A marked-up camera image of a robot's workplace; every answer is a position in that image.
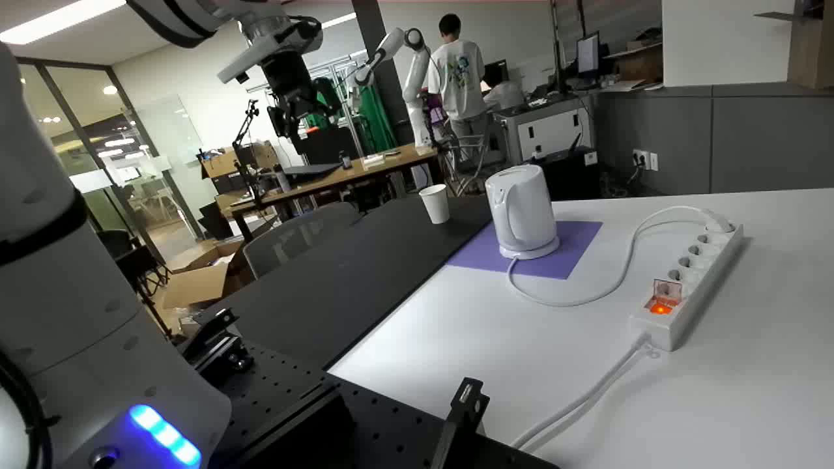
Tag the ceiling light panel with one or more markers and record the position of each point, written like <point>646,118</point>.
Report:
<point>53,20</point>

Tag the standing person white shirt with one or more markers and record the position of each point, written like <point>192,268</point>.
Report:
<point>456,80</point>

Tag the white electric kettle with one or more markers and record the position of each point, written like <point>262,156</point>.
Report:
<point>523,213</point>

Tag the purple mat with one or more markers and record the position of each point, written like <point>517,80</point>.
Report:
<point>575,249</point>

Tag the wooden desk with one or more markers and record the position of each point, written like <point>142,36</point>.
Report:
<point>347,175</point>

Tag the black perforated mounting board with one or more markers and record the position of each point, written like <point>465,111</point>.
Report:
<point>288,395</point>

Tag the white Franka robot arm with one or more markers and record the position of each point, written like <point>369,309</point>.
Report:
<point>79,329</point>

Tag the white paper cup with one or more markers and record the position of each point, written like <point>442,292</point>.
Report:
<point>437,204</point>

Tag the black computer monitor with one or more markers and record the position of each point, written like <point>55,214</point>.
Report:
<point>590,57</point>

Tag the wooden shelf cabinet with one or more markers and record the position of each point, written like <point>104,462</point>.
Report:
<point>812,54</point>

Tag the black clamp bracket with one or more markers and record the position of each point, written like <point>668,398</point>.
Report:
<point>465,406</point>

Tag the green cloth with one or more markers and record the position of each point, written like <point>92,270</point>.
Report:
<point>377,120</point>

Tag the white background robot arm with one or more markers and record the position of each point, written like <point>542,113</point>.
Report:
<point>417,80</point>

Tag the open cardboard box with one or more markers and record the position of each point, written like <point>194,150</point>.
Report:
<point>197,289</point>

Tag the grey office partition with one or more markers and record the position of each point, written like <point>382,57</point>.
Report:
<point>739,140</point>

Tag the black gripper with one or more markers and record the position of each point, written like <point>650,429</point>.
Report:
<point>288,77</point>

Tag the seated person white shirt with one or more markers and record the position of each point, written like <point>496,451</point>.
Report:
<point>506,94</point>

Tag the black tripod stand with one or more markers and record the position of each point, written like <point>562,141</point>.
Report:
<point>245,124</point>

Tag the grey office chair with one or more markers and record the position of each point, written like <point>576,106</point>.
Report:
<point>294,236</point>

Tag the black metal block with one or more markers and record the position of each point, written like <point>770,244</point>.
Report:
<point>212,339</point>

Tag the white wall socket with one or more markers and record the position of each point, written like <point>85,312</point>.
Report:
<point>645,160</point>

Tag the grey equipment cabinet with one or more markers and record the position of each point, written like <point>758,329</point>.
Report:
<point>547,132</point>

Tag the white power strip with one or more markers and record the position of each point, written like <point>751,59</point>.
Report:
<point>693,278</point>

